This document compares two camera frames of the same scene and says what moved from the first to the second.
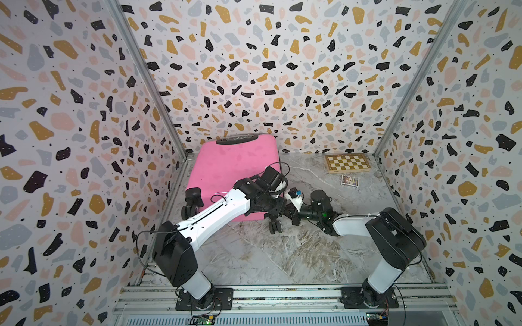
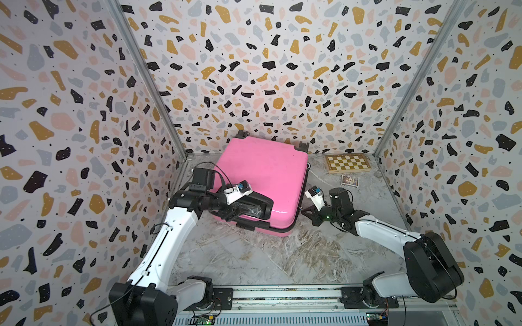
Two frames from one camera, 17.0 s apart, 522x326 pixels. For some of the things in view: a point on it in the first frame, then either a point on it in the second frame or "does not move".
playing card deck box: [349, 180] does not move
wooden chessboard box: [342, 163] does not move
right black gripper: [293, 212] → [314, 214]
